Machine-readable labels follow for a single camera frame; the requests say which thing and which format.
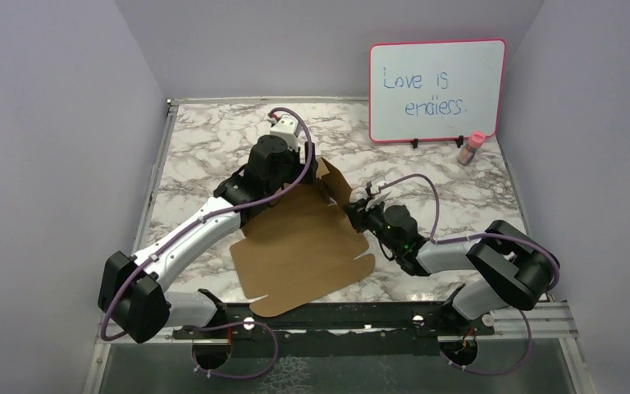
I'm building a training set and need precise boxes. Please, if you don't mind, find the brown cardboard box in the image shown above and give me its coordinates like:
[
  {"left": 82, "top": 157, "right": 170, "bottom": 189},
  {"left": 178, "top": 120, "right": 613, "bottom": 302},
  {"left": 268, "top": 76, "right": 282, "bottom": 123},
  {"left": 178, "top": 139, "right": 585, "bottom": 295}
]
[{"left": 230, "top": 158, "right": 376, "bottom": 318}]

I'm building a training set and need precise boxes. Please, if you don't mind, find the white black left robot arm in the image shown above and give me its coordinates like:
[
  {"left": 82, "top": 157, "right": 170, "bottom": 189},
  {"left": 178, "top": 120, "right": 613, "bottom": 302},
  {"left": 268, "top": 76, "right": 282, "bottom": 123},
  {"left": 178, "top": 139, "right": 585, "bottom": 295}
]
[{"left": 98, "top": 135, "right": 317, "bottom": 343}]

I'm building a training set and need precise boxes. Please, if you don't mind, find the pink framed whiteboard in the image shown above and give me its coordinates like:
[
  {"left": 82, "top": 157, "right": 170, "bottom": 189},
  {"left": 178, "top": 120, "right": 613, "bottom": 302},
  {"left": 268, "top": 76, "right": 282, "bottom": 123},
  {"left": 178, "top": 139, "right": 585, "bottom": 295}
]
[{"left": 368, "top": 38, "right": 507, "bottom": 144}]

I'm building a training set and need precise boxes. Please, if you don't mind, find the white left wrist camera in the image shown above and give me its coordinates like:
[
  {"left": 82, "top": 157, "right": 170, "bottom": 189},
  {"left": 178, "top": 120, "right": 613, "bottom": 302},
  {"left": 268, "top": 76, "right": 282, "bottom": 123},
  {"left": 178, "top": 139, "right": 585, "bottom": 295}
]
[{"left": 269, "top": 115, "right": 302, "bottom": 151}]

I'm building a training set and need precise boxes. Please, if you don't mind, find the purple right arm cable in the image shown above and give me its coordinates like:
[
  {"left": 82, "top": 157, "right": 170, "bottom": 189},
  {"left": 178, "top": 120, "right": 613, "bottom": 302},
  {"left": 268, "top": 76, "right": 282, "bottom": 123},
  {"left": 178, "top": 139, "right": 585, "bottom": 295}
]
[{"left": 372, "top": 173, "right": 562, "bottom": 378}]

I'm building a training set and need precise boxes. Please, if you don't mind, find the aluminium front frame rail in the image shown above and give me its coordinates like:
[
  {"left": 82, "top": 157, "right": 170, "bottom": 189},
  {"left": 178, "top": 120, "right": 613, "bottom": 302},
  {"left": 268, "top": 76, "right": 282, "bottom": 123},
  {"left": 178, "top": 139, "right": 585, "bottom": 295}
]
[{"left": 84, "top": 302, "right": 595, "bottom": 393}]

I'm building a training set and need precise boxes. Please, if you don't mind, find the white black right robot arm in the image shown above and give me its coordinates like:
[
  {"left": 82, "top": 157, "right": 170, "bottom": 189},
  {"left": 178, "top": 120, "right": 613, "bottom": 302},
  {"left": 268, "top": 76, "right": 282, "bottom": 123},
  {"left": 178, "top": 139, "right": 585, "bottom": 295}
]
[{"left": 344, "top": 199, "right": 560, "bottom": 334}]

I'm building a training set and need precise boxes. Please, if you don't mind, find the pink lidded marker jar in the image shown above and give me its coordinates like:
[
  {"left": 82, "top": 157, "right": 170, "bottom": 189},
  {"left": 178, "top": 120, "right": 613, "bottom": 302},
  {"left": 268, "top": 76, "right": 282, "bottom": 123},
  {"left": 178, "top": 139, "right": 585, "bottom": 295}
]
[{"left": 457, "top": 131, "right": 487, "bottom": 165}]

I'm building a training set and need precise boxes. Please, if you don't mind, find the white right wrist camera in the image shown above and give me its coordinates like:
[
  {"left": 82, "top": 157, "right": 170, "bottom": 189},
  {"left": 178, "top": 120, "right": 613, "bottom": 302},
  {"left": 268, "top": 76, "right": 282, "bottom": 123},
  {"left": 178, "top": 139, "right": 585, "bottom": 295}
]
[{"left": 364, "top": 180, "right": 390, "bottom": 211}]

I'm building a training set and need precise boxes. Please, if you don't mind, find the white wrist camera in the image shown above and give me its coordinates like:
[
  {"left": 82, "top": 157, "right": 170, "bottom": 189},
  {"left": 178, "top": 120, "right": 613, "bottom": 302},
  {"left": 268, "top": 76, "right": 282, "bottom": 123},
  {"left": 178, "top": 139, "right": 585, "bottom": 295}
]
[
  {"left": 269, "top": 115, "right": 302, "bottom": 151},
  {"left": 364, "top": 180, "right": 390, "bottom": 211}
]

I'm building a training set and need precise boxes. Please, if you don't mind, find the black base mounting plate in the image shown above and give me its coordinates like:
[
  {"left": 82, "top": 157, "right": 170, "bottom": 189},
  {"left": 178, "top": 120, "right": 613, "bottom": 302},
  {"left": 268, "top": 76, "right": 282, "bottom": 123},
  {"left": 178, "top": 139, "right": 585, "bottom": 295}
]
[{"left": 146, "top": 300, "right": 494, "bottom": 369}]

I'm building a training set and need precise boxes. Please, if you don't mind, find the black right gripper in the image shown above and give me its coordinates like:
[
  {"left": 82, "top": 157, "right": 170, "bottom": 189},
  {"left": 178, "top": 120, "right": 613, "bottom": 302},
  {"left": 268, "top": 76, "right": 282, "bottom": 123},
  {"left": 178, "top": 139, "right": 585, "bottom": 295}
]
[{"left": 342, "top": 195, "right": 400, "bottom": 254}]

